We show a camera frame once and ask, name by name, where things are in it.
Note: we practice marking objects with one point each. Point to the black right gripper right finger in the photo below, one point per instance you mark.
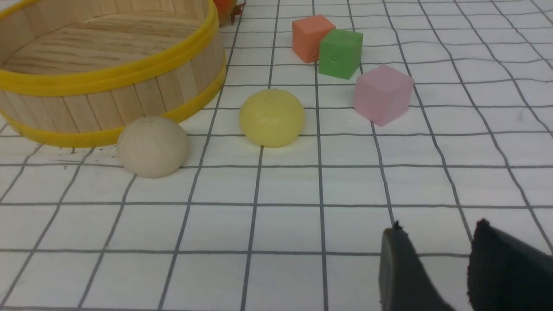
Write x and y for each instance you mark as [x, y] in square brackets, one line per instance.
[507, 274]

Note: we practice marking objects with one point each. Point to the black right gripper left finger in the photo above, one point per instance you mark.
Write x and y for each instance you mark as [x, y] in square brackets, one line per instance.
[403, 282]

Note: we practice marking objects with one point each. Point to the yellow steamed bun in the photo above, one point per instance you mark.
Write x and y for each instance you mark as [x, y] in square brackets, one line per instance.
[272, 118]

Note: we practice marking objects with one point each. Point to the white steamed bun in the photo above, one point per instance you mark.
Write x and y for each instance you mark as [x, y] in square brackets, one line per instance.
[152, 147]

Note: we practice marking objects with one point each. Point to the bamboo steamer tray yellow rim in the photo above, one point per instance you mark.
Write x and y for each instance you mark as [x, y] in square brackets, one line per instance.
[74, 73]

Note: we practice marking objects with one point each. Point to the pink foam cube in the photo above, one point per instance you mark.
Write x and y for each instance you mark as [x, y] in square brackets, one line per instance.
[382, 94]

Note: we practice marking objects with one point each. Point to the green foam cube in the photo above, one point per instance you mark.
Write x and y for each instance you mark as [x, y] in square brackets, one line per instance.
[340, 53]

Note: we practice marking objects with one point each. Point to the orange foam cube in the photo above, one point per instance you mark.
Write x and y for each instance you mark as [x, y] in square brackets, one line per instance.
[307, 33]

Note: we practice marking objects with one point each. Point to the red toy pomegranate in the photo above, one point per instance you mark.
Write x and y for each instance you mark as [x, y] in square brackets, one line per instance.
[228, 10]

